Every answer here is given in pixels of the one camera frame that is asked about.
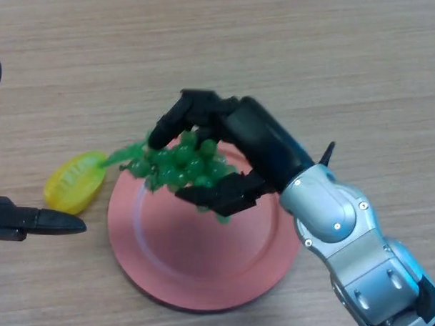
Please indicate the green grape bunch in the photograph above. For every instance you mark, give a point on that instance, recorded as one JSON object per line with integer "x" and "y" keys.
{"x": 182, "y": 158}

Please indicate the pink round plate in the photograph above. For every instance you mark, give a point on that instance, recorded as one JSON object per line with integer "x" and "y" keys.
{"x": 200, "y": 252}

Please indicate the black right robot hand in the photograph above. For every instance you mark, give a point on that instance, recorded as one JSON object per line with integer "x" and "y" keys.
{"x": 261, "y": 136}

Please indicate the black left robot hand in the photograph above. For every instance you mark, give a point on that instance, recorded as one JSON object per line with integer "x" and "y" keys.
{"x": 15, "y": 218}

